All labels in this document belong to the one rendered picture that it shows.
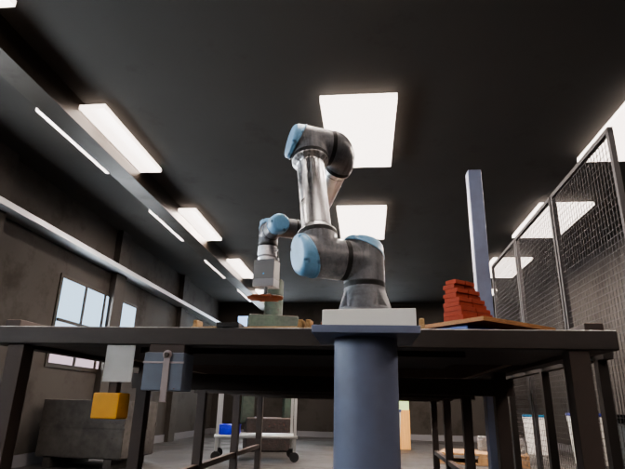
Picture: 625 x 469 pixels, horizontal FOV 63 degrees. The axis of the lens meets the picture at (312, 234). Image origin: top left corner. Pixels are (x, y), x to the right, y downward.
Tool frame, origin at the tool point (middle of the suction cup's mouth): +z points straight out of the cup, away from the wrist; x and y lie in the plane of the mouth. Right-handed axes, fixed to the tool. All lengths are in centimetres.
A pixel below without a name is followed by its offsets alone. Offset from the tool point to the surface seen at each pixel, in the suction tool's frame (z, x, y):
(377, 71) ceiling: -197, -139, -23
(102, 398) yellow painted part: 37, 30, 42
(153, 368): 27.2, 27.3, 26.4
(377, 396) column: 35, 45, -49
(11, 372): 29, 33, 78
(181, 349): 20.7, 24.5, 18.7
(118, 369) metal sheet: 28, 27, 40
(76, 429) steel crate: 67, -302, 324
